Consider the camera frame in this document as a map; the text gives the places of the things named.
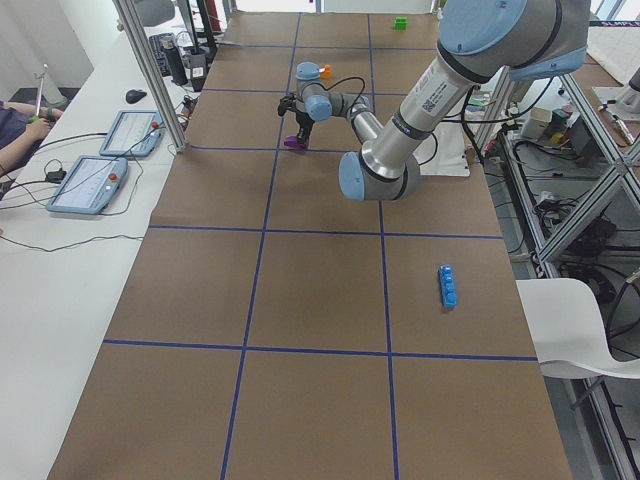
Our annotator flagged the aluminium frame post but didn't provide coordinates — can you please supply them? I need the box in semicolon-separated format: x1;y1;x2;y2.
113;0;187;153

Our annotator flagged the upper teach pendant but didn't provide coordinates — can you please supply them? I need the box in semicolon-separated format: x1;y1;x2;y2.
99;110;164;157

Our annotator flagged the teach pendant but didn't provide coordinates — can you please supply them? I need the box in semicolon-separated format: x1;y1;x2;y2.
46;156;128;215
99;110;164;157

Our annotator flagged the orange trapezoid block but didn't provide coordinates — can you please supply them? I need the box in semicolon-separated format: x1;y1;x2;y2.
319;64;333;80

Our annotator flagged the black water bottle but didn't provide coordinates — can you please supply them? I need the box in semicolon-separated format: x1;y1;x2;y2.
161;37;188;86

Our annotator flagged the long blue stud block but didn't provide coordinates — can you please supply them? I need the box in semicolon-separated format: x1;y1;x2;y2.
438;264;458;309

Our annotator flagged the purple trapezoid block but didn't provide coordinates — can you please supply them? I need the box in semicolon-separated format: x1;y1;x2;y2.
284;135;305;151

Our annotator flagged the black keyboard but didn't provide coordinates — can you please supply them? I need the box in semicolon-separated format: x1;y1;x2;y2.
148;33;175;77

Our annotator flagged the lower teach pendant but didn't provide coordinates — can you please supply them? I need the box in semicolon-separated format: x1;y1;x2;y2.
46;156;128;215

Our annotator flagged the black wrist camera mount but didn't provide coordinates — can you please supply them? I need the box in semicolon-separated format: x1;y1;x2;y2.
277;92;298;117

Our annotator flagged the black power adapter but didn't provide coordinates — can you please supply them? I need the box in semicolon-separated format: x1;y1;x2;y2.
45;169;67;184

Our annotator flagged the black computer mouse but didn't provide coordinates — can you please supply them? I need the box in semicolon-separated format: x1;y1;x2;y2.
125;89;147;105

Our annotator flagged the seated person hand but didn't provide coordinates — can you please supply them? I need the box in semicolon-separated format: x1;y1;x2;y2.
22;118;51;143

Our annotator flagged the white chair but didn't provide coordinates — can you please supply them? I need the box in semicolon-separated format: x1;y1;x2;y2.
516;278;639;380

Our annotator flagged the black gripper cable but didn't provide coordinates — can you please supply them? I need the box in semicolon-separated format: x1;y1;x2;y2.
319;76;371;121

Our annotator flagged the green two-stud block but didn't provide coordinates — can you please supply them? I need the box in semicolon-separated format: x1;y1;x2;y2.
393;17;408;31

